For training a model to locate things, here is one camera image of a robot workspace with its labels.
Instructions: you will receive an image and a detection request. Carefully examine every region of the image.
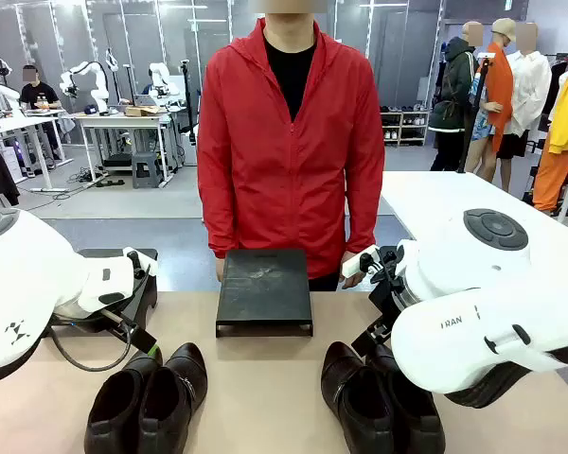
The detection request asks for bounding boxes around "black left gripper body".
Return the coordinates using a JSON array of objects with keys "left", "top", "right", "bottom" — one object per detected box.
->
[{"left": 50, "top": 306, "right": 124, "bottom": 333}]

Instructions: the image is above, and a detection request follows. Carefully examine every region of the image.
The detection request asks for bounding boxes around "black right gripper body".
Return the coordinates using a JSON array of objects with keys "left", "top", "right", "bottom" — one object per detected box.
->
[{"left": 367, "top": 276, "right": 409, "bottom": 335}]

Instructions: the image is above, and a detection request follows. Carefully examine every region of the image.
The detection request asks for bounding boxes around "black leather dress shoe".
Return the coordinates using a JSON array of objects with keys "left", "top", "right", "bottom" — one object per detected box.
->
[
  {"left": 320, "top": 340, "right": 397, "bottom": 454},
  {"left": 83, "top": 353, "right": 164, "bottom": 454},
  {"left": 138, "top": 341, "right": 209, "bottom": 454},
  {"left": 366, "top": 342, "right": 447, "bottom": 454}
]

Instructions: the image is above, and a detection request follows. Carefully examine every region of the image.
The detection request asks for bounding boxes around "person's right forearm red sleeve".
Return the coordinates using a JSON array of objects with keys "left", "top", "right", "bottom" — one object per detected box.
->
[{"left": 197, "top": 182, "right": 241, "bottom": 262}]

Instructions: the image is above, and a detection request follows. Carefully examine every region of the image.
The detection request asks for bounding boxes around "person's left forearm red sleeve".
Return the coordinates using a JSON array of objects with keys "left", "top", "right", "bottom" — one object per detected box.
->
[{"left": 344, "top": 179, "right": 386, "bottom": 255}]

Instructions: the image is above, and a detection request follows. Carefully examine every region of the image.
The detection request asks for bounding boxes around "black sloped shoe stand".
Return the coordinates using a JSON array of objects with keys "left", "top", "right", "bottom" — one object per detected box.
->
[
  {"left": 215, "top": 249, "right": 314, "bottom": 339},
  {"left": 77, "top": 248, "right": 160, "bottom": 335}
]

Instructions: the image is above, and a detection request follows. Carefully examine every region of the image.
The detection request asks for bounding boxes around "person in red jacket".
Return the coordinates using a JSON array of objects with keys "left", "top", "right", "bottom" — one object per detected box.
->
[{"left": 196, "top": 11, "right": 387, "bottom": 292}]

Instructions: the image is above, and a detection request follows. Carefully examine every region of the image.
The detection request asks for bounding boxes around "white desk with seated person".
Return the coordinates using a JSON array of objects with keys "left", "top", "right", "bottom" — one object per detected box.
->
[{"left": 0, "top": 109, "right": 75, "bottom": 191}]

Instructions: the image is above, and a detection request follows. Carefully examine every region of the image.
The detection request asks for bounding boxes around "seated person in black shirt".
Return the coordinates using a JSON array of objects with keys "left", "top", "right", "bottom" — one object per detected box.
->
[{"left": 18, "top": 64, "right": 63, "bottom": 162}]

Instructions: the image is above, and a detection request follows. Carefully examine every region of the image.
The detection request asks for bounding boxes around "black pole stand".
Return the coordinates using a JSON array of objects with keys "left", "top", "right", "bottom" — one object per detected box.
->
[{"left": 180, "top": 59, "right": 199, "bottom": 146}]

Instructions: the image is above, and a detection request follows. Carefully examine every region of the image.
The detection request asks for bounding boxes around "person's left hand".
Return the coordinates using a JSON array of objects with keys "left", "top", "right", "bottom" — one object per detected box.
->
[{"left": 339, "top": 250, "right": 364, "bottom": 290}]

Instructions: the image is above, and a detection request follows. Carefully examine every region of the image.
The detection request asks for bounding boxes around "large white table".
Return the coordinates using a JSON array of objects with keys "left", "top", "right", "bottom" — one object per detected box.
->
[{"left": 381, "top": 169, "right": 568, "bottom": 266}]

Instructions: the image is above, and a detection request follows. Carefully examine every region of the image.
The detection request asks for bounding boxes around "grey plastic step stool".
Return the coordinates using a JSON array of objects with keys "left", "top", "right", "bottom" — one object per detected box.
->
[{"left": 131, "top": 151, "right": 165, "bottom": 190}]

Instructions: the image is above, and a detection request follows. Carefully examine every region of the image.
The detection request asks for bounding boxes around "white shoe rack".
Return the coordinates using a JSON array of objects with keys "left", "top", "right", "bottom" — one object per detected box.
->
[{"left": 381, "top": 108, "right": 431, "bottom": 148}]

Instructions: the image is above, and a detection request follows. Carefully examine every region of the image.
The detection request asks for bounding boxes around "white desk with robots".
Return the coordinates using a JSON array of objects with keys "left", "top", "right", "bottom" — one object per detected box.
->
[{"left": 74, "top": 109, "right": 177, "bottom": 189}]

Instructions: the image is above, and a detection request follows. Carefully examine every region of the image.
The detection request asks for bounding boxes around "mannequin in dark green jacket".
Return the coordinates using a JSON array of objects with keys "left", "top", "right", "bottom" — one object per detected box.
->
[{"left": 427, "top": 21, "right": 480, "bottom": 173}]

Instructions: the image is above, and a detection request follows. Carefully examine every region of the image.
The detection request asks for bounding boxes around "mannequin in yellow hoodie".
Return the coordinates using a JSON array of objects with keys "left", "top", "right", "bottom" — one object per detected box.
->
[{"left": 532, "top": 56, "right": 568, "bottom": 215}]

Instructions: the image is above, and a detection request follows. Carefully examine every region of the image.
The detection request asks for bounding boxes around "mannequin in orange top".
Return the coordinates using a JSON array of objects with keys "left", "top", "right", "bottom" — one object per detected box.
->
[{"left": 463, "top": 17, "right": 517, "bottom": 184}]

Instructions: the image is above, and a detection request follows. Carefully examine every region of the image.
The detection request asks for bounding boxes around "mannequin in white shirt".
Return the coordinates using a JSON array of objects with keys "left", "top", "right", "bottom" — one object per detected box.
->
[{"left": 495, "top": 22, "right": 554, "bottom": 194}]

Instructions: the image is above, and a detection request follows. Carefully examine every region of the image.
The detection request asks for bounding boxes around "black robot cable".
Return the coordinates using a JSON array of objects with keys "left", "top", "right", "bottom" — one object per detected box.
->
[{"left": 42, "top": 325, "right": 134, "bottom": 374}]

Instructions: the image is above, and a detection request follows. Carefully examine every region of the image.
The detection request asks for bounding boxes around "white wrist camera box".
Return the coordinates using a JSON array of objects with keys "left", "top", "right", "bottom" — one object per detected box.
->
[{"left": 342, "top": 244, "right": 379, "bottom": 279}]

